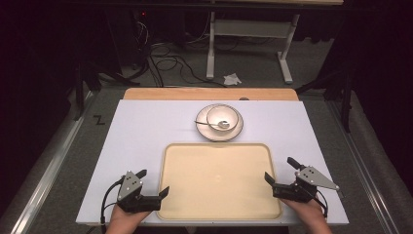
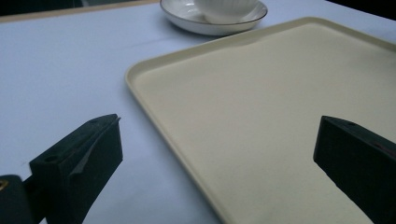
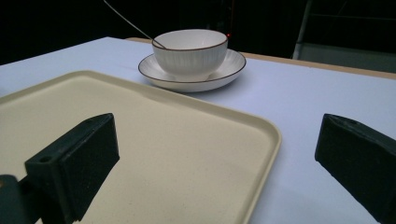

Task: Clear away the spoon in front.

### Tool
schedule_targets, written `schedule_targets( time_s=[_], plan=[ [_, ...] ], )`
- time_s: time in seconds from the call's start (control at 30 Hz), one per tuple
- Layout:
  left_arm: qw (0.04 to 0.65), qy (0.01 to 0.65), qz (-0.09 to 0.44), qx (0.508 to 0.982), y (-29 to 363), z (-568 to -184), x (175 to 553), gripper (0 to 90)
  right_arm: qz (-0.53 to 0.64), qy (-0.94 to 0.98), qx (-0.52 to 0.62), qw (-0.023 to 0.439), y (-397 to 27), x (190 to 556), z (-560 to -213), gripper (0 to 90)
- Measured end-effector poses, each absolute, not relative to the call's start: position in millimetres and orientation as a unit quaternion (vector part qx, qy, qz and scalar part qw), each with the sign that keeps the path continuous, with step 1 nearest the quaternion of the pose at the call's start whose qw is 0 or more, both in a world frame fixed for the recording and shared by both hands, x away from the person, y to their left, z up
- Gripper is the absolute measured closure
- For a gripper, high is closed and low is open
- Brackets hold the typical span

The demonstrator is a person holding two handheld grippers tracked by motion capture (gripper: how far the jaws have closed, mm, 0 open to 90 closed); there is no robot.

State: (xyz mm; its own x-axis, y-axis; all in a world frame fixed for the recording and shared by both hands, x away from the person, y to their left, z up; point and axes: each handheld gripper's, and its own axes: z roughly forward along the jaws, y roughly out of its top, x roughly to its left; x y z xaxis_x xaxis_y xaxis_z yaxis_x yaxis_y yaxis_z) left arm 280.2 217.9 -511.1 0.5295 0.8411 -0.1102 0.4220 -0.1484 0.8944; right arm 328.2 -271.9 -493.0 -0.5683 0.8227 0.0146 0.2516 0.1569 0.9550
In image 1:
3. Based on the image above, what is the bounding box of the white table sheet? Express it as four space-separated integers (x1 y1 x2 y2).
75 98 350 226

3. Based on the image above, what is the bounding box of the black metal stand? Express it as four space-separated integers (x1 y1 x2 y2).
72 61 140 122
295 64 356 135

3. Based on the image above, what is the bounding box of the person's right hand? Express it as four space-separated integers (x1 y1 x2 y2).
280 197 334 234

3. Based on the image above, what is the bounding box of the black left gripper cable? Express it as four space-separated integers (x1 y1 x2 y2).
99 175 127 234

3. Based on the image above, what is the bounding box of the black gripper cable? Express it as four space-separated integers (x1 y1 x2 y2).
316 189 329 219
99 175 127 234

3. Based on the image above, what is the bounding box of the person's left hand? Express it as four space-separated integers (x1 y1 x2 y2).
105 204 152 234

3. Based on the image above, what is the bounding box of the white bowl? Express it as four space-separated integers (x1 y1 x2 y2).
206 104 241 133

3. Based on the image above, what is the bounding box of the crumpled white tissue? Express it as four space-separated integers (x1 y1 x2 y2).
223 72 243 87

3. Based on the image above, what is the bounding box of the aluminium floor rail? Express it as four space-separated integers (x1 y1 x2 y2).
9 91 98 234
326 100 401 234

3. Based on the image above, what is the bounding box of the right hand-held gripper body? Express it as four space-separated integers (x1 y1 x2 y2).
272 165 341 205

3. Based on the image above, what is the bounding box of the tangle of black floor cables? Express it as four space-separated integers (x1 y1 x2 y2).
130 19 228 89

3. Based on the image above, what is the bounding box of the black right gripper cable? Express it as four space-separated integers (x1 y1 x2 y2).
316 189 329 219

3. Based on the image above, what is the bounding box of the white metal desk frame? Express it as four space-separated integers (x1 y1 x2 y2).
206 11 300 85

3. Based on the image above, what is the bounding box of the white round plate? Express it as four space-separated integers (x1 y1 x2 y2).
195 103 244 142

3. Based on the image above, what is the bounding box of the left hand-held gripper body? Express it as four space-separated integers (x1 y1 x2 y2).
116 170 163 215

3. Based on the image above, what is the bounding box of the beige plastic tray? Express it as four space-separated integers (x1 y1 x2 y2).
156 141 283 221

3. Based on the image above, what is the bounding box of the metal spoon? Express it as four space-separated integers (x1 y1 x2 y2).
194 120 231 130

